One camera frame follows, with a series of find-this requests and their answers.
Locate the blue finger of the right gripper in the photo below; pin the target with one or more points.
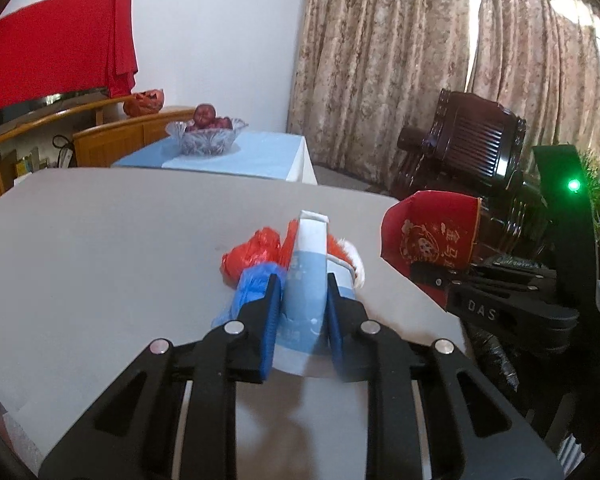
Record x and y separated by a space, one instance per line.
438 277
509 264

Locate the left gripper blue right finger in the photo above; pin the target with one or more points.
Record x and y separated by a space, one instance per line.
363 350

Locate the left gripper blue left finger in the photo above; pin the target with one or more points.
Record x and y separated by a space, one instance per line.
241 350

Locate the red paper cup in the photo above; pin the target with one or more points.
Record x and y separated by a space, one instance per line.
435 227

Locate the white blue paper cup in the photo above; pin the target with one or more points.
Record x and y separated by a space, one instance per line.
301 346

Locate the blue plastic bag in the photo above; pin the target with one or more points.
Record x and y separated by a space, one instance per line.
251 286

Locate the orange foam fruit net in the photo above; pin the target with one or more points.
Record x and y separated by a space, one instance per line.
338 247

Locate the red plastic bag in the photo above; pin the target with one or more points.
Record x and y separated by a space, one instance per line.
263 246

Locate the dark wooden armchair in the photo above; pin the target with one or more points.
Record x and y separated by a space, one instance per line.
474 147

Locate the light blue tablecloth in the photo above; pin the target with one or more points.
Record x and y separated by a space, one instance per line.
269 155

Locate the glass fruit bowl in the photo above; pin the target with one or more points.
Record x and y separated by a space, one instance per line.
203 142

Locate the floral beige curtain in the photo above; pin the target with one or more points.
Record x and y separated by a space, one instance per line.
368 68

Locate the red apples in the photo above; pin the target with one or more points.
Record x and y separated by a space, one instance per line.
205 117

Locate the wooden tv cabinet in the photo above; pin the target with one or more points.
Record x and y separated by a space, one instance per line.
99 146

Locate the red cloth over television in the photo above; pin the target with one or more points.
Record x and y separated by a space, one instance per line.
59 46

